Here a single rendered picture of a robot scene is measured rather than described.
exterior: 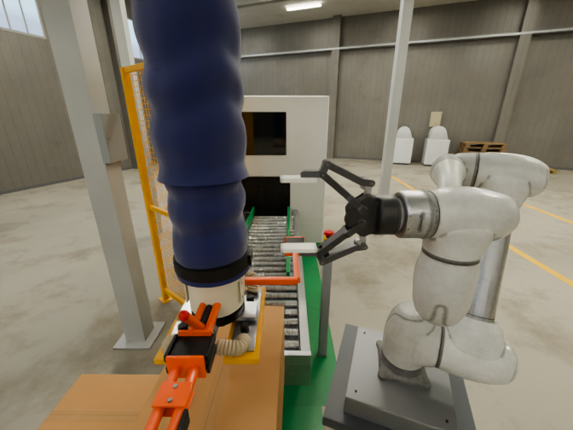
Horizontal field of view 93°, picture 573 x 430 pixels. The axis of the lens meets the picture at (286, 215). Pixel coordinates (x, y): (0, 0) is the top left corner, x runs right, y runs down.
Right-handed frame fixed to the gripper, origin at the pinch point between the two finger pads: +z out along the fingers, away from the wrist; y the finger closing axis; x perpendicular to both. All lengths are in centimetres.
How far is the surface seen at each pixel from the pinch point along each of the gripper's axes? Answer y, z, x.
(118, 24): -122, 200, 345
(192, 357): 31.7, 20.3, -2.7
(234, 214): 7.0, 13.3, 19.9
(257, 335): 45.5, 8.7, 17.9
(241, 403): 64, 13, 10
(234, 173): -3.9, 12.7, 19.3
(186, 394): 33.1, 19.4, -9.9
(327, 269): 81, -29, 114
